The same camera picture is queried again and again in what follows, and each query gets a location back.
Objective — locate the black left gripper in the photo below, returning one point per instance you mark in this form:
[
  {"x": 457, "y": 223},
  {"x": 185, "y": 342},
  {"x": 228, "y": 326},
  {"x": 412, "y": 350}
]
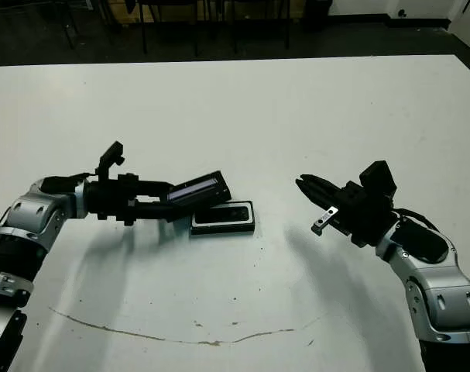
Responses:
[{"x": 110, "y": 199}]

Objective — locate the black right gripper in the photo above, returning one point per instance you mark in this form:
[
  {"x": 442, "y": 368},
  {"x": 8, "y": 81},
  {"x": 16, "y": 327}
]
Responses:
[{"x": 368, "y": 217}]

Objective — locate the black camera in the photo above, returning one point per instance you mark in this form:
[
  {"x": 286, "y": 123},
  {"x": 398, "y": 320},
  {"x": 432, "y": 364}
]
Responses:
[{"x": 230, "y": 215}]

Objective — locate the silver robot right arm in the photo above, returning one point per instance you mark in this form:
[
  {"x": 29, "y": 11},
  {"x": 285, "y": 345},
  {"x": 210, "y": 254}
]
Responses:
[{"x": 447, "y": 290}]

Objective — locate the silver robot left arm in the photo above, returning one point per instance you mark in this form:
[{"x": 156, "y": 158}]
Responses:
[{"x": 33, "y": 213}]

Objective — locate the black box base white insert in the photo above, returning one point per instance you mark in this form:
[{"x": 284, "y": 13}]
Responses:
[{"x": 223, "y": 231}]

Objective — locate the black trash bin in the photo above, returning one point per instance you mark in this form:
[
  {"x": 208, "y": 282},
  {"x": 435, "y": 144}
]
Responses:
[{"x": 318, "y": 15}]

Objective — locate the white door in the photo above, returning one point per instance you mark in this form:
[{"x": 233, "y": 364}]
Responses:
[{"x": 468, "y": 15}]

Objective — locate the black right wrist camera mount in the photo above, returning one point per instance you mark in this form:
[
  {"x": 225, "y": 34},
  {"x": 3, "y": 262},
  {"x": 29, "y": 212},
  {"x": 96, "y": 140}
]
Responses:
[{"x": 378, "y": 178}]

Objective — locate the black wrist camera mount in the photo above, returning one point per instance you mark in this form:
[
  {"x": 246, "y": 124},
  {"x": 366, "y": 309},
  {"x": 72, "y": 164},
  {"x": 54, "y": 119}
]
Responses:
[
  {"x": 112, "y": 153},
  {"x": 378, "y": 178}
]

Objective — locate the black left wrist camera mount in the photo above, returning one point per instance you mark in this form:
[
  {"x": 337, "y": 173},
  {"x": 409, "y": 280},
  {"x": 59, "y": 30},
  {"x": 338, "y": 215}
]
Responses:
[{"x": 112, "y": 153}]

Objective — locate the black round wall fitting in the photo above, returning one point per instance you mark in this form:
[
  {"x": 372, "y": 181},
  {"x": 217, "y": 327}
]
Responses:
[{"x": 401, "y": 13}]

